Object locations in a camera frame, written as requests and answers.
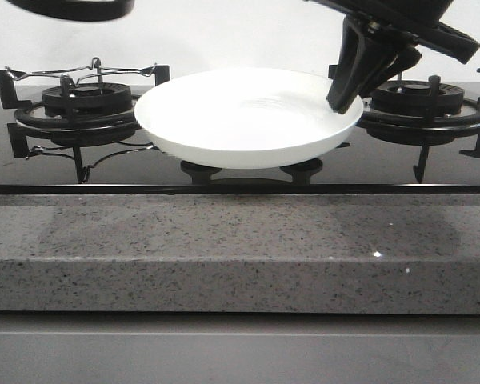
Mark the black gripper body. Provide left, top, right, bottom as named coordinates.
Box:
left=319, top=0, right=480, bottom=64

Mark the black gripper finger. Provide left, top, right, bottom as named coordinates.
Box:
left=358, top=46, right=422, bottom=98
left=326, top=15, right=388, bottom=114

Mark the white round plate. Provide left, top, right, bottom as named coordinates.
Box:
left=134, top=68, right=363, bottom=169

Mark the black frying pan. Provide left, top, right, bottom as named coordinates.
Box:
left=10, top=0, right=134, bottom=22

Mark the right black gas burner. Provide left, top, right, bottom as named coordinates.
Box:
left=358, top=76, right=480, bottom=141

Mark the black gas burner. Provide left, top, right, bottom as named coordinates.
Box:
left=14, top=82, right=139, bottom=134
left=358, top=76, right=480, bottom=141

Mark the right black pan support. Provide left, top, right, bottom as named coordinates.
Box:
left=314, top=68, right=480, bottom=186

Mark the black pan support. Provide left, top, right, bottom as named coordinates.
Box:
left=0, top=65, right=171, bottom=160
left=314, top=68, right=480, bottom=186

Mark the left black gas burner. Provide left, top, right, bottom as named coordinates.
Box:
left=14, top=82, right=139, bottom=134

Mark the left black pan support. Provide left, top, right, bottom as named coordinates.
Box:
left=0, top=65, right=171, bottom=160

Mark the black glass gas cooktop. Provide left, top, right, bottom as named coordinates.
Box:
left=0, top=103, right=480, bottom=194

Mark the wire pan trivet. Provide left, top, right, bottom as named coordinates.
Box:
left=4, top=57, right=163, bottom=86

